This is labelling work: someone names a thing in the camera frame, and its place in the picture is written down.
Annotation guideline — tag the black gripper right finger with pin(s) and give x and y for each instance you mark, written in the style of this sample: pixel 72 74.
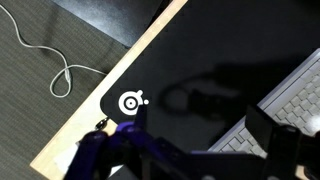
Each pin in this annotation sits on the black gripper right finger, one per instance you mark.
pixel 259 124

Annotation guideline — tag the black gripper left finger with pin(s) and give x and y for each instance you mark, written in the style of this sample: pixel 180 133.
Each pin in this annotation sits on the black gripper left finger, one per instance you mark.
pixel 140 122

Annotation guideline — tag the black clear pen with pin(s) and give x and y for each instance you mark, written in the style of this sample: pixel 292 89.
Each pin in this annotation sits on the black clear pen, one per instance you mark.
pixel 101 124

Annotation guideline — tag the black desk mat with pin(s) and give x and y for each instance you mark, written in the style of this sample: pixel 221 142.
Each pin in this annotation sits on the black desk mat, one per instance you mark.
pixel 213 60

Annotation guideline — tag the white keyboard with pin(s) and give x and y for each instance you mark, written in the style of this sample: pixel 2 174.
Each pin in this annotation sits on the white keyboard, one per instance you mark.
pixel 295 101

